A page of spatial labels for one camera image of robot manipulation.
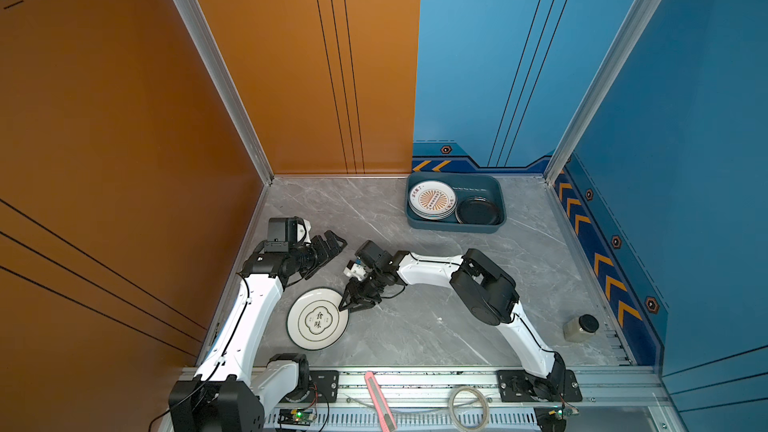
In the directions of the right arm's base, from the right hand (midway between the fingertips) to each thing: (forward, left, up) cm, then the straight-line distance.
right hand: (342, 311), depth 84 cm
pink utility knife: (-23, -12, -2) cm, 26 cm away
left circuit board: (-24, +9, -4) cm, 26 cm away
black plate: (+37, -45, -1) cm, 58 cm away
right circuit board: (-24, -53, -4) cm, 58 cm away
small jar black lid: (-7, -62, +5) cm, 62 cm away
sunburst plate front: (+40, -29, +1) cm, 49 cm away
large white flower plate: (-2, +8, -2) cm, 9 cm away
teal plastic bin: (+50, -43, -1) cm, 65 cm away
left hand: (+12, 0, +15) cm, 19 cm away
